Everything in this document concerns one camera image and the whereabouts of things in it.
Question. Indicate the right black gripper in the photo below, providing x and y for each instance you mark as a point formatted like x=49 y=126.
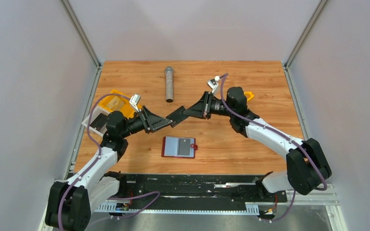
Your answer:
x=207 y=105

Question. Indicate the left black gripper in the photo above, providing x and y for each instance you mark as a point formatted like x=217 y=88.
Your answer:
x=145 y=120

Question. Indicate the red leather card holder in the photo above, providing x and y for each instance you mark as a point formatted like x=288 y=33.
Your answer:
x=170 y=147

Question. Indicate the black VIP credit card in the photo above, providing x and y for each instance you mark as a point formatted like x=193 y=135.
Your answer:
x=99 y=122

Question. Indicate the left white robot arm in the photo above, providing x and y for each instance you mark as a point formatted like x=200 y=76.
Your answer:
x=72 y=202

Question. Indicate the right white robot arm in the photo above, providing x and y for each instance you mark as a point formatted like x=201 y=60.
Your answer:
x=307 y=168

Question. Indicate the gold VIP card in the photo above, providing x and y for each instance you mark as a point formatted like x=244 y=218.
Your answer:
x=115 y=104

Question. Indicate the yellow plastic bin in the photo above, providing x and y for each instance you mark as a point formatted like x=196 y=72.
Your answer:
x=127 y=111

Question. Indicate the grey metal tube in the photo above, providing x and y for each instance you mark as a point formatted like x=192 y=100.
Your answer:
x=169 y=74

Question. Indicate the white plastic bin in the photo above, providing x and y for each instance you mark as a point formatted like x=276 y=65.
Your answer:
x=95 y=113

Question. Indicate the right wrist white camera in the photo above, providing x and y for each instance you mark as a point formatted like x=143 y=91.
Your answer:
x=214 y=84

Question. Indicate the wrist white camera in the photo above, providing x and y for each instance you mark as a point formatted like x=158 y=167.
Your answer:
x=214 y=84
x=134 y=101

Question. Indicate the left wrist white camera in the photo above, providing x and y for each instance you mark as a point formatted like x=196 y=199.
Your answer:
x=134 y=101

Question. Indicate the yellow green triangular bracket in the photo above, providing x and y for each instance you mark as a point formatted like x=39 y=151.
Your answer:
x=249 y=95

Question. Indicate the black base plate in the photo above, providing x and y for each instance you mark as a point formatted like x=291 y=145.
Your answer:
x=240 y=188

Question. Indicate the slotted white cable duct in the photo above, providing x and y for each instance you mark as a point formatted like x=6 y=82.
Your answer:
x=211 y=206

